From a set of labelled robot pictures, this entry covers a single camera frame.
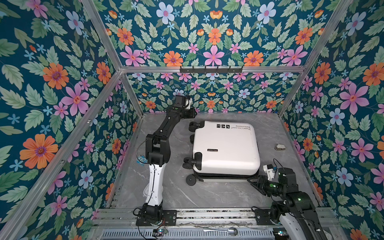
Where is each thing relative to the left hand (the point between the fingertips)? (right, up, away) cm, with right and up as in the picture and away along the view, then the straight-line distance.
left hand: (197, 108), depth 98 cm
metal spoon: (+17, -62, -29) cm, 70 cm away
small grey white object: (+55, -26, 0) cm, 61 cm away
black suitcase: (+15, -26, -20) cm, 35 cm away
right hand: (+27, -40, -23) cm, 54 cm away
